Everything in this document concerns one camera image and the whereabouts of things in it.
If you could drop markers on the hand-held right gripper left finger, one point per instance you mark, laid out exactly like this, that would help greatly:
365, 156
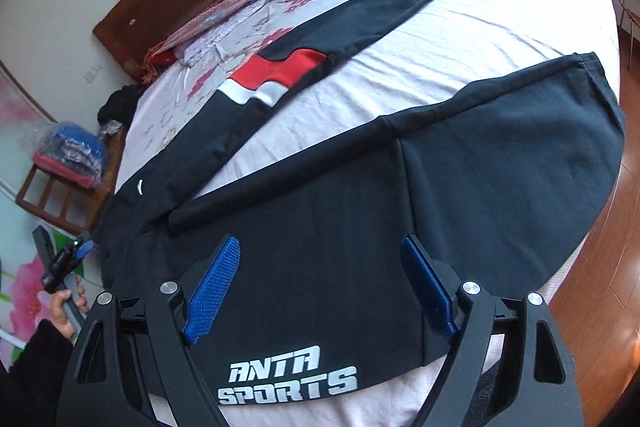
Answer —
212, 292

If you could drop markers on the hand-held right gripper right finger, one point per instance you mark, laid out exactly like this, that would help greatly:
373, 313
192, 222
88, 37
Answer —
431, 289

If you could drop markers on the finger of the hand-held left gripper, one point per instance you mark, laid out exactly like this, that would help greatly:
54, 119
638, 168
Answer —
85, 249
41, 249

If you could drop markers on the black Anta Sports sweatshirt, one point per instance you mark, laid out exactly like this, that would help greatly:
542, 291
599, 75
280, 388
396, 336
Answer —
400, 187

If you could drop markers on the person's left forearm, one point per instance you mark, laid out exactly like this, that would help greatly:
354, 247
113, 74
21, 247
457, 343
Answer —
32, 372

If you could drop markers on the person's left hand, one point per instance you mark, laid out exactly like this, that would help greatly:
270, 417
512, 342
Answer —
64, 307

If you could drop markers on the wooden chair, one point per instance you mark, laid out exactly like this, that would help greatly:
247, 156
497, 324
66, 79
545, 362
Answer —
55, 202

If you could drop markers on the plastic bag of clothes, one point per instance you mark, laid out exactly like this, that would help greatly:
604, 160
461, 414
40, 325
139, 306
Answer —
70, 154

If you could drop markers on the black cloth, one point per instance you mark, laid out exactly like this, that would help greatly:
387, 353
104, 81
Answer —
119, 104

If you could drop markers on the bed with pink sheet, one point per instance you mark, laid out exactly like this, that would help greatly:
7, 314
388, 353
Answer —
475, 32

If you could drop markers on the wall socket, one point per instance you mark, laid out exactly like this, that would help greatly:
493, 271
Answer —
93, 72

